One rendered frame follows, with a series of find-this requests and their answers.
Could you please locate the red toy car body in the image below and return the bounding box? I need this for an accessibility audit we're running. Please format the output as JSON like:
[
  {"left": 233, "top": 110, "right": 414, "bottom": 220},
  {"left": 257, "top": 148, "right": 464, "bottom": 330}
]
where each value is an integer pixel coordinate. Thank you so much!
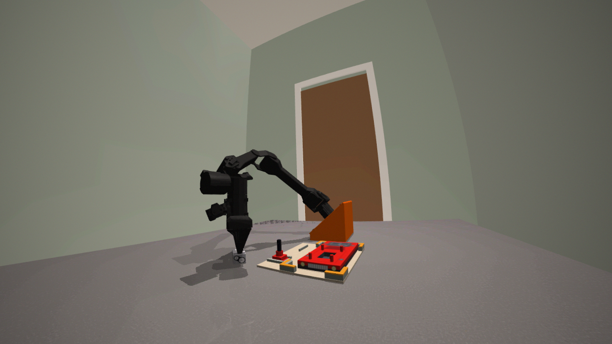
[{"left": 297, "top": 241, "right": 359, "bottom": 272}]

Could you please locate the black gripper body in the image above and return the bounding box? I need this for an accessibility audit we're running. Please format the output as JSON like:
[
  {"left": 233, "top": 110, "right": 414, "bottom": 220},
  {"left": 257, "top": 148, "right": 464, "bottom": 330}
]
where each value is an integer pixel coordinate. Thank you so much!
[{"left": 226, "top": 194, "right": 252, "bottom": 230}]

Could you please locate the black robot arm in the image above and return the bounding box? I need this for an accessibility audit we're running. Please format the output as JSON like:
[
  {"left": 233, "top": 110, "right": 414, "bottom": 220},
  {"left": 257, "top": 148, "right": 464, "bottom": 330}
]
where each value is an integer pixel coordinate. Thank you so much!
[{"left": 200, "top": 149, "right": 334, "bottom": 221}]

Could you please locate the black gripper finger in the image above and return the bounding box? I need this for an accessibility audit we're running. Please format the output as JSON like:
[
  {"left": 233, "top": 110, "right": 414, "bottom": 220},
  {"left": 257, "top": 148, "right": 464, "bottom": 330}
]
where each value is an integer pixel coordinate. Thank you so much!
[{"left": 227, "top": 228, "right": 251, "bottom": 254}]

